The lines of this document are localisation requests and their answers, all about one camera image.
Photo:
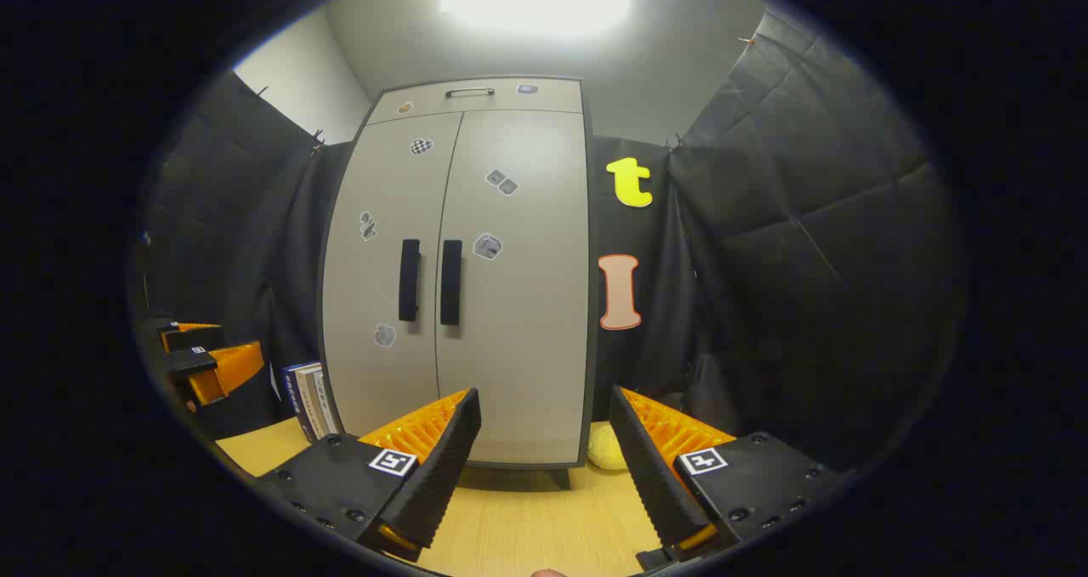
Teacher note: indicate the grey double-door shoe cabinet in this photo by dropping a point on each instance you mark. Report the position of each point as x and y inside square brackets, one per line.
[476, 101]

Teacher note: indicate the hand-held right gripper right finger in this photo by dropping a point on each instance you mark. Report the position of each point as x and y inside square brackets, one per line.
[654, 475]

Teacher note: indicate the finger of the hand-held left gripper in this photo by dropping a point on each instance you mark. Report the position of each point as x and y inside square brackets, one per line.
[225, 369]
[191, 335]

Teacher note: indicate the beige spine book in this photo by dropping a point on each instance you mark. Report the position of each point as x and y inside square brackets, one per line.
[322, 398]

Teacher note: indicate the black backdrop cloth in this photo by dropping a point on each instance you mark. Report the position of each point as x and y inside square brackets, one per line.
[807, 220]

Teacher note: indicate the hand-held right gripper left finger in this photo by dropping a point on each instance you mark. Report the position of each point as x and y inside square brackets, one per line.
[442, 475]

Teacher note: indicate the yellow ball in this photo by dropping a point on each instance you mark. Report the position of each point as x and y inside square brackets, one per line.
[605, 449]

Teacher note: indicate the grey cabinet door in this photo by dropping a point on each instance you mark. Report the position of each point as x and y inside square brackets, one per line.
[374, 280]
[527, 347]

